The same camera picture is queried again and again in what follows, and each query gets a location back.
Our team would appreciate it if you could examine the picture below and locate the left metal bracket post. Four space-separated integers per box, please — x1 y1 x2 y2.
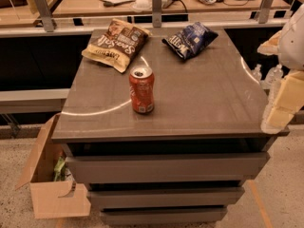
34 0 55 32

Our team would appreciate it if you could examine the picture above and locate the green bag in box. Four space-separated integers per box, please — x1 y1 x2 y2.
53 157 66 181

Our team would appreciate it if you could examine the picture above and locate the red coke can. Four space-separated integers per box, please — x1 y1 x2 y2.
129 66 155 114

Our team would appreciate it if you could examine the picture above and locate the metal bracket post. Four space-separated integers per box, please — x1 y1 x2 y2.
34 0 55 32
256 0 274 24
152 0 162 28

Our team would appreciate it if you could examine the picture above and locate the open cardboard box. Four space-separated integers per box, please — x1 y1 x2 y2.
15 114 91 219

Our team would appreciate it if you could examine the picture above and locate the clear plastic bottle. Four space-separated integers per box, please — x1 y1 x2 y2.
252 64 262 82
264 65 283 86

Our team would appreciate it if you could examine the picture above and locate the brown sea salt chip bag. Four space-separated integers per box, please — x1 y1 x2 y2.
82 18 152 73

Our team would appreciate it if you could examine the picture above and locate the right metal bracket post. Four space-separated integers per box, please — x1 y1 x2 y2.
256 0 274 24

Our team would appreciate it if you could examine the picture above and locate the middle metal bracket post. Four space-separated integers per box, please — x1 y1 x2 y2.
152 0 162 28

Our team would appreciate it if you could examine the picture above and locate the grey drawer cabinet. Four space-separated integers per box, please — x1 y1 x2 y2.
52 28 275 225

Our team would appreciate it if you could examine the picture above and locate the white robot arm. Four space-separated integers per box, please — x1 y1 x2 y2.
257 4 304 134

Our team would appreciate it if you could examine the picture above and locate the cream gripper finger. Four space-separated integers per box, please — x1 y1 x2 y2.
260 70 304 134
257 31 281 56

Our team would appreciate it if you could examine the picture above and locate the blue chip bag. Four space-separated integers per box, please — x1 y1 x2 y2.
161 22 219 60

